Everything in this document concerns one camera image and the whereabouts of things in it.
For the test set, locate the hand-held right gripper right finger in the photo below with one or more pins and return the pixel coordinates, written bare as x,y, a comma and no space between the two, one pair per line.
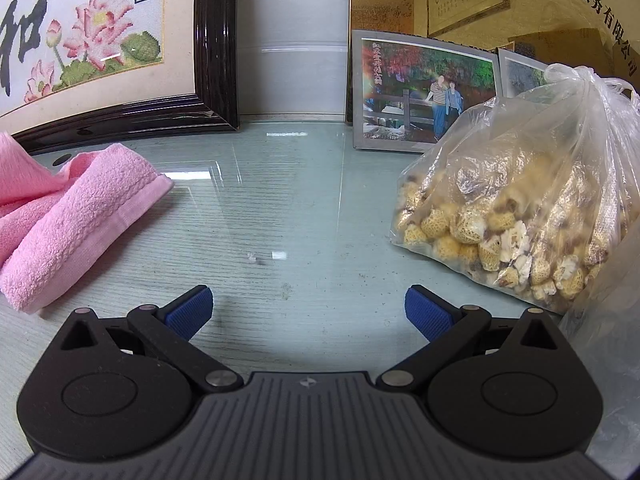
430,314

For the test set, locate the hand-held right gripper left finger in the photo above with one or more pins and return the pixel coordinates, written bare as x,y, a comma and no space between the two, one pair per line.
190,312

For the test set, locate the pink towel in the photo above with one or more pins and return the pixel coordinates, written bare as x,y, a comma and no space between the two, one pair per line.
85,210

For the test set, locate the plastic bag of dried mushrooms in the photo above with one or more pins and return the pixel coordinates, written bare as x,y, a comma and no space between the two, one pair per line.
525,175

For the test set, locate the clear plastic bag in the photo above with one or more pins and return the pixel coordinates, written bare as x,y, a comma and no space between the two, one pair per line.
607,360

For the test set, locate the round brass table cap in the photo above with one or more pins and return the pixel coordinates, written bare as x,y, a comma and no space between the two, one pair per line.
60,159

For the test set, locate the framed photo of two people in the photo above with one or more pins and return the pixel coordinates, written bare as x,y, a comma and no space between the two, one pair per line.
400,95

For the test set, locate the framed landscape photo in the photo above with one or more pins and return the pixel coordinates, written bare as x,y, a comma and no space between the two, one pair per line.
520,72

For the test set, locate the framed lotus cross-stitch picture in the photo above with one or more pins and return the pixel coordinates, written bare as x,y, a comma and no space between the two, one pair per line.
100,35

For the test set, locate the gold wall plaque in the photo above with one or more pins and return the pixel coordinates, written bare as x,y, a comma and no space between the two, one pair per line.
380,5

